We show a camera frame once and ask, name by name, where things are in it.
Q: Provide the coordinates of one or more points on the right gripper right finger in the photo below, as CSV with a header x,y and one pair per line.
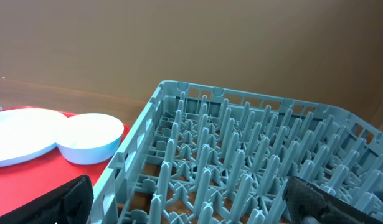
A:
x,y
307,203

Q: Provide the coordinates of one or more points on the light blue empty bowl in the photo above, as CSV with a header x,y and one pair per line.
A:
x,y
89,138

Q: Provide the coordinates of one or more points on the red serving tray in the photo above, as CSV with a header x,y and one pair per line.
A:
x,y
22,183

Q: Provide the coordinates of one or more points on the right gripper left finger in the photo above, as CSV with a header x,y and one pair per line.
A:
x,y
70,203

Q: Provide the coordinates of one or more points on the grey dishwasher rack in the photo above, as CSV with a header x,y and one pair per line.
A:
x,y
204,154

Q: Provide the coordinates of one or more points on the light blue plate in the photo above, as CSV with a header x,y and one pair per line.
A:
x,y
27,133

